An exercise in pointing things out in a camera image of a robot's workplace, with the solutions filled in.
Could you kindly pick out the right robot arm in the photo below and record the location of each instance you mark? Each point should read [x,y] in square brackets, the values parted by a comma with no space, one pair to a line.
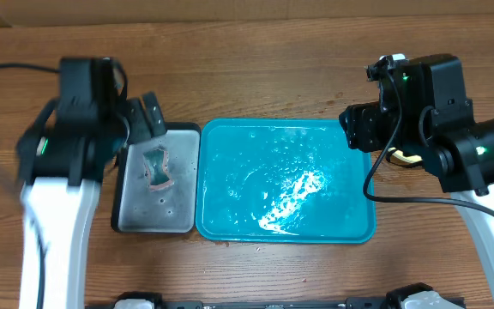
[423,111]

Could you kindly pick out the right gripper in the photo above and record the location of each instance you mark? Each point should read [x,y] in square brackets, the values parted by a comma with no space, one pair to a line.
[359,127]

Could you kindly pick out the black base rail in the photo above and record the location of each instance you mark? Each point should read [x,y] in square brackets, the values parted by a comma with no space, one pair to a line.
[153,300]

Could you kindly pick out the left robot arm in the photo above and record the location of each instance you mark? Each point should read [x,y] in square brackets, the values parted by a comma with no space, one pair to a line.
[62,159]

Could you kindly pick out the yellow plate front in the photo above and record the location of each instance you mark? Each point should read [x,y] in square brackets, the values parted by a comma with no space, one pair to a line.
[396,157]

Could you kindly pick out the teal plastic tray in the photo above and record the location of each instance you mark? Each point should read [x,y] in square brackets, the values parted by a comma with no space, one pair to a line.
[282,181]

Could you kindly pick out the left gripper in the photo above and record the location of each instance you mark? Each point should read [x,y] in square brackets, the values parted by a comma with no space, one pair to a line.
[135,114]

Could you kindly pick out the pink green sponge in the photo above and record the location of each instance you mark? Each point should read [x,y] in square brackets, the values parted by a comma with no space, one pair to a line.
[157,172]

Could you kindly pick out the black metal sponge tray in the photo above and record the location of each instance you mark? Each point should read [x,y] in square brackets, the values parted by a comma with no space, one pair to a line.
[136,209]

